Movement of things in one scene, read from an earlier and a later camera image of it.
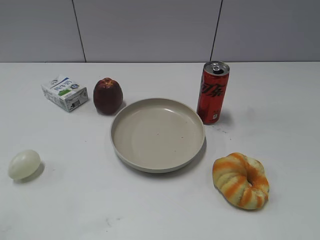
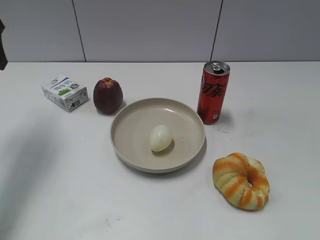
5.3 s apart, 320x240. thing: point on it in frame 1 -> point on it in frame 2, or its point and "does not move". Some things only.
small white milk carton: (64, 93) does not move
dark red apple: (108, 96) does not move
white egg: (24, 164) -> (160, 138)
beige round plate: (157, 135) does not move
